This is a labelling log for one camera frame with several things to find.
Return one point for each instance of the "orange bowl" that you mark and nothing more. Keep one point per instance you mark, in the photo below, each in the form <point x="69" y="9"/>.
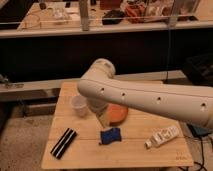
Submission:
<point x="116" y="113"/>

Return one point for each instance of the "white plastic bottle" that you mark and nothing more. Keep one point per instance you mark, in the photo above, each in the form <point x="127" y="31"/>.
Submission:
<point x="161" y="137"/>

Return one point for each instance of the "red box on bench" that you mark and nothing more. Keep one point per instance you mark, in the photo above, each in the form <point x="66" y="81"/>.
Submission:
<point x="135" y="13"/>

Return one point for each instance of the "blue crumpled cloth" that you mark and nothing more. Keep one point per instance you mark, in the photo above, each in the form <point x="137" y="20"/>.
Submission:
<point x="109" y="136"/>

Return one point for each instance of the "metal frame post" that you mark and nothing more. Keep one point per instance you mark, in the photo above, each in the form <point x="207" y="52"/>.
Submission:
<point x="83" y="8"/>

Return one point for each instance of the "metal rail beam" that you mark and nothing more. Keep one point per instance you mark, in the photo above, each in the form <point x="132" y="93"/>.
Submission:
<point x="51" y="88"/>

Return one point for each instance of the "black bag on bench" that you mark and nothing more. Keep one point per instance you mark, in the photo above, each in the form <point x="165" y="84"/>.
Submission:
<point x="113" y="17"/>

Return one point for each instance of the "black power adapter box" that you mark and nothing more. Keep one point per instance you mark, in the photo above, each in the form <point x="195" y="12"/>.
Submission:
<point x="198" y="131"/>

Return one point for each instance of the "black white striped eraser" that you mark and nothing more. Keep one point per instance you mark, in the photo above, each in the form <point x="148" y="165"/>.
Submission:
<point x="63" y="143"/>

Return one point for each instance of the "cream wooden gripper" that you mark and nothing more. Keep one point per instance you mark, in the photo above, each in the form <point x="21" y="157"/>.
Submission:
<point x="103" y="118"/>

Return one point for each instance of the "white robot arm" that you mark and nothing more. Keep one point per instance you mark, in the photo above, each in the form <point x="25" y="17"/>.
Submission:
<point x="189" y="104"/>

